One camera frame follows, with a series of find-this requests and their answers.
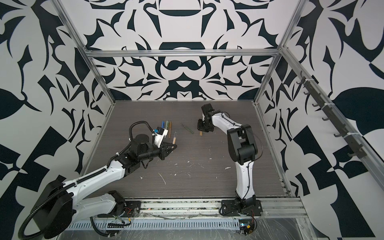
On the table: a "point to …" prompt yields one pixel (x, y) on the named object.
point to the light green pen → (167, 124)
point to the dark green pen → (189, 129)
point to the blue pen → (163, 124)
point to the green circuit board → (246, 226)
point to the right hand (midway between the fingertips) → (200, 127)
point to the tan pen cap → (201, 133)
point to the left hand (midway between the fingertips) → (177, 143)
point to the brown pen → (170, 124)
